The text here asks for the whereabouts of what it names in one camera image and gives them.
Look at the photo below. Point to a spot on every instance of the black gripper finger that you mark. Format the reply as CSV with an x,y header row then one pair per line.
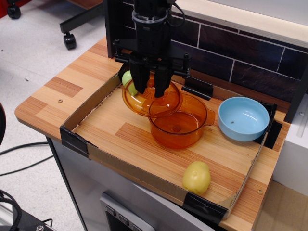
x,y
140,72
162,78

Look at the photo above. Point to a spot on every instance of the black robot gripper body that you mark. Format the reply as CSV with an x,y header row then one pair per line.
x,y
152,45

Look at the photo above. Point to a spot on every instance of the orange transparent pot lid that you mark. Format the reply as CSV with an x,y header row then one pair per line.
x,y
148,105

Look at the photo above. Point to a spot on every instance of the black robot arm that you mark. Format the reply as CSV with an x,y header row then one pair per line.
x,y
155,7

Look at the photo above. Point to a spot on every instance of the orange transparent pot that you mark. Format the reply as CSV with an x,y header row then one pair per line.
x,y
184,127

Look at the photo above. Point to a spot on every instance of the green plastic pear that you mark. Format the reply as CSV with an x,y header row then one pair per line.
x,y
127,81

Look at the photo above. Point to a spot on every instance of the light blue bowl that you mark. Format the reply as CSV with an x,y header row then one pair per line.
x,y
242,119

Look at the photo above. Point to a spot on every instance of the cardboard fence with black tape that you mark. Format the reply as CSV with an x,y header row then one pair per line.
x,y
120,139

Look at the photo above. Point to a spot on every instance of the yellow plastic potato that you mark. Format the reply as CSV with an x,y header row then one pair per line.
x,y
196,178

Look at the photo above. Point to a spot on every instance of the black chair base with casters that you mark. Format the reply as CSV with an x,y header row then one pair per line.
x,y
93,9

